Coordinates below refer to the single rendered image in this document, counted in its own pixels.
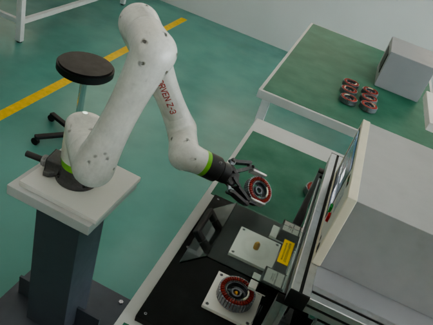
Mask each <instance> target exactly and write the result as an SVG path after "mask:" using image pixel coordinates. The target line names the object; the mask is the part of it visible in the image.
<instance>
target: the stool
mask: <svg viewBox="0 0 433 325"><path fill-rule="evenodd" d="M55 67H56V70H57V71H58V72H59V73H60V74H61V75H62V76H63V77H64V78H66V79H68V80H70V81H73V82H75V83H79V93H78V99H77V108H76V112H83V110H84V101H85V96H86V87H87V85H101V84H105V83H108V82H110V81H111V80H112V79H113V76H114V73H115V69H114V67H113V65H112V64H111V63H110V62H109V61H108V60H106V59H105V58H103V57H101V56H99V55H95V54H91V53H88V52H66V53H64V54H62V55H60V56H59V57H58V58H57V60H56V65H55ZM48 120H49V121H51V122H53V121H55V120H56V121H57V122H58V123H59V124H61V125H62V126H63V127H65V120H64V119H62V118H61V117H59V116H58V115H57V114H56V113H55V112H52V113H50V114H49V116H48ZM63 135H64V132H55V133H40V134H35V135H34V137H33V138H32V139H31V142H32V144H34V145H38V144H39V143H40V139H53V138H61V137H63Z"/></svg>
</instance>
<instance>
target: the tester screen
mask: <svg viewBox="0 0 433 325"><path fill-rule="evenodd" d="M358 132H359V131H358ZM357 138H358V133H357V135H356V136H355V138H354V140H353V142H352V144H351V147H350V148H349V150H348V152H347V154H346V156H345V158H344V160H343V162H342V164H341V165H340V168H341V167H342V165H343V167H342V172H341V174H340V175H339V174H338V175H339V176H338V178H337V181H336V185H337V183H338V181H339V183H340V179H341V176H342V173H343V171H344V169H345V173H344V176H343V182H344V181H345V179H346V177H347V175H348V173H349V172H350V170H351V166H352V160H353V157H354V151H355V147H356V142H357ZM343 182H342V184H343ZM339 183H338V187H339ZM338 187H337V190H336V196H337V192H338ZM336 196H335V197H336Z"/></svg>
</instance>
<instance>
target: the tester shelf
mask: <svg viewBox="0 0 433 325"><path fill-rule="evenodd" d="M342 159H343V157H341V156H339V155H336V154H335V153H331V155H330V157H329V159H328V161H327V164H326V166H325V170H324V173H323V177H322V180H321V183H320V187H319V189H318V193H317V196H316V199H315V202H314V206H313V209H312V212H311V216H310V218H309V222H308V225H307V229H306V231H305V235H304V238H303V241H302V245H301V248H300V251H299V254H298V258H297V260H296V264H295V267H294V270H293V274H292V277H291V281H290V283H289V287H288V290H287V293H286V296H285V300H284V303H286V304H288V305H290V306H292V307H294V308H296V309H298V310H300V311H304V312H306V313H308V314H310V315H312V316H313V317H316V318H317V319H320V320H322V321H324V322H326V323H328V324H330V325H433V318H431V317H429V316H426V315H424V314H422V313H420V312H418V311H416V310H413V309H412V308H410V307H407V306H405V305H403V304H401V303H399V302H396V301H394V300H392V299H390V298H388V297H386V296H384V295H382V294H380V293H377V292H375V291H373V290H371V289H368V288H366V287H364V286H362V285H360V284H358V283H356V282H354V281H351V280H349V279H347V278H345V277H343V276H341V275H338V274H337V273H334V272H333V271H330V270H328V269H326V268H324V267H321V266H317V265H315V264H313V263H311V261H312V258H313V254H314V249H315V246H316V242H317V239H318V235H319V232H320V227H321V225H322V220H323V216H324V213H325V208H326V205H327V201H328V198H329V194H330V190H331V186H332V182H333V179H334V174H335V173H336V171H337V169H338V167H339V165H340V163H341V161H342Z"/></svg>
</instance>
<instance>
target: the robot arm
mask: <svg viewBox="0 0 433 325"><path fill-rule="evenodd" d="M118 27H119V32H120V34H121V36H122V38H123V40H124V42H125V44H126V46H127V48H128V50H129V52H128V55H127V58H126V61H125V63H124V66H123V68H122V71H121V73H120V76H119V78H118V81H117V83H116V85H115V87H114V89H113V92H112V94H111V96H110V98H109V100H108V102H107V104H106V106H105V108H104V109H103V111H102V113H101V116H98V115H96V114H94V113H91V112H75V113H73V114H71V115H69V116H68V118H67V119H66V122H65V127H64V135H63V144H62V149H61V151H60V150H58V149H55V150H54V151H53V152H52V153H51V154H50V155H43V156H41V155H38V154H36V153H33V152H30V151H28V150H27V151H26V153H25V157H28V158H31V159H33V160H36V161H39V162H40V164H41V166H44V170H43V176H46V177H55V179H56V181H57V182H58V183H59V184H60V185H61V186H62V187H63V188H66V189H67V190H71V191H75V192H85V191H88V190H91V189H93V188H96V187H100V186H103V185H105V184H106V183H107V182H109V181H110V180H111V178H112V177H113V175H114V173H115V169H116V167H117V164H118V161H119V159H120V156H121V153H122V151H123V149H124V147H125V144H126V142H127V140H128V137H129V136H130V133H131V131H132V129H133V127H134V126H135V123H136V122H137V120H138V118H139V116H140V115H141V113H142V111H143V109H144V108H145V106H146V105H147V103H148V101H149V100H150V98H151V96H152V95H153V96H154V98H155V100H156V102H157V104H158V107H159V109H160V112H161V114H162V118H163V120H164V124H165V127H166V131H167V134H168V141H169V148H168V158H169V161H170V163H171V165H172V166H173V167H174V168H176V169H178V170H181V171H185V172H191V173H194V174H196V175H198V176H201V177H203V178H205V179H207V180H209V181H218V182H221V183H224V184H225V185H226V186H227V190H226V191H225V193H226V194H228V195H230V196H232V198H234V200H236V201H237V202H238V203H239V204H242V205H244V206H249V205H252V206H255V205H256V206H258V207H262V206H265V203H263V202H261V201H259V200H257V199H254V198H252V197H250V198H249V196H248V195H247V194H246V192H245V191H244V190H243V188H242V187H241V184H240V183H239V176H240V174H239V173H241V172H245V171H248V170H249V171H248V173H251V174H253V175H255V176H256V175H257V176H261V177H263V178H264V177H267V175H266V174H264V173H262V172H259V169H257V168H255V166H254V165H252V163H253V162H252V161H247V160H238V159H235V158H232V159H230V160H228V162H229V163H228V162H225V161H224V159H223V158H222V157H220V156H218V155H216V154H214V153H212V152H209V151H207V150H205V149H203V148H202V147H201V146H199V145H198V139H197V125H196V122H195V121H194V119H193V117H192V116H191V114H190V112H189V110H188V108H187V105H186V103H185V101H184V98H183V96H182V93H181V91H180V87H179V85H178V81H177V77H176V74H175V70H174V66H173V65H174V64H175V61H176V60H177V46H176V43H175V41H174V39H173V38H172V37H171V36H170V35H169V33H168V32H167V31H166V29H165V28H164V27H163V25H162V23H161V21H160V19H159V16H158V14H157V13H156V11H155V10H154V9H153V8H152V7H150V6H149V5H147V4H144V3H132V4H130V5H128V6H127V7H125V8H124V9H123V10H122V12H121V13H120V16H119V20H118ZM234 165H244V166H247V167H245V168H239V169H236V168H235V167H234ZM235 184H236V186H235Z"/></svg>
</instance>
